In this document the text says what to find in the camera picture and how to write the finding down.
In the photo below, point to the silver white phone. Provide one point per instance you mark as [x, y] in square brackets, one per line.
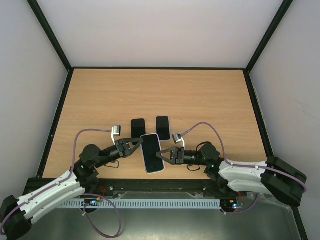
[163, 126]

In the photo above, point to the light blue slotted cable duct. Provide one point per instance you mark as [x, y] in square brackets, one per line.
[143, 204]

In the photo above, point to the black front mounting rail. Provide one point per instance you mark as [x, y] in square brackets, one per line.
[160, 186]

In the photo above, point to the dark blue phone screen up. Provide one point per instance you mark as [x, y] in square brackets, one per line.
[151, 153]

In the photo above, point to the lilac phone case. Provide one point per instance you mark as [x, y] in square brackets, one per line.
[170, 125]

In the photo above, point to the black aluminium frame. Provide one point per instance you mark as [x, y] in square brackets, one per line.
[38, 181]

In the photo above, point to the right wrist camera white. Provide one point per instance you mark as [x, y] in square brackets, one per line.
[178, 139]

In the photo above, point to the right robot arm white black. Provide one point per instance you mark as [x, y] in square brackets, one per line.
[255, 172]

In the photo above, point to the black phone case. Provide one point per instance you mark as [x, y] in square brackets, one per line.
[131, 127]

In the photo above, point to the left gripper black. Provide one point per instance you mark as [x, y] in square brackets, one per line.
[125, 150]

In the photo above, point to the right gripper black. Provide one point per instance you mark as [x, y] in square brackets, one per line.
[179, 155]

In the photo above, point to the clear phone case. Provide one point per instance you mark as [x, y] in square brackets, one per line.
[163, 161]

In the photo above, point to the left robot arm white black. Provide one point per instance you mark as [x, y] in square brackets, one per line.
[17, 215]

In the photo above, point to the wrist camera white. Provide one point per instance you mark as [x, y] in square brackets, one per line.
[115, 132]
[178, 139]

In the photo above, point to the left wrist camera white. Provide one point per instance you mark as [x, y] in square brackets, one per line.
[115, 132]

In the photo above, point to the blue phone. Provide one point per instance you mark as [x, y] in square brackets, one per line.
[138, 127]

